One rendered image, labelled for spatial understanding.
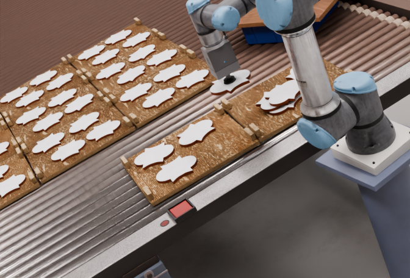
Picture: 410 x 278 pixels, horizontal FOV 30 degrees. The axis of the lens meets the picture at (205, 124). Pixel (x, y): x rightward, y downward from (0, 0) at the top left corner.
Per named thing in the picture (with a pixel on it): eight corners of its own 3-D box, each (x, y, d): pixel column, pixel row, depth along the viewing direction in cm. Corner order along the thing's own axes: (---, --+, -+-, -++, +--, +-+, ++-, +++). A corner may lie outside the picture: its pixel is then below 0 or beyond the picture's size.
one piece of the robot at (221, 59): (216, 23, 250) (233, 65, 257) (193, 36, 248) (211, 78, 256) (227, 30, 241) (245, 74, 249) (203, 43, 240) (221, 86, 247)
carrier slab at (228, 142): (260, 144, 253) (258, 140, 252) (152, 206, 246) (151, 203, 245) (219, 110, 283) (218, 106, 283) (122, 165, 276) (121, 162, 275)
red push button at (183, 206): (194, 211, 236) (192, 207, 235) (177, 221, 235) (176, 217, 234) (187, 203, 241) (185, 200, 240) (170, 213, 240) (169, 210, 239)
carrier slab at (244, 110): (363, 85, 260) (362, 80, 259) (260, 142, 254) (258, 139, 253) (315, 57, 290) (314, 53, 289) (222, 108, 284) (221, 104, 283)
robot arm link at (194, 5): (193, 6, 233) (179, 3, 239) (207, 37, 238) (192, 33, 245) (213, -7, 235) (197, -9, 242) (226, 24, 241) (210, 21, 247)
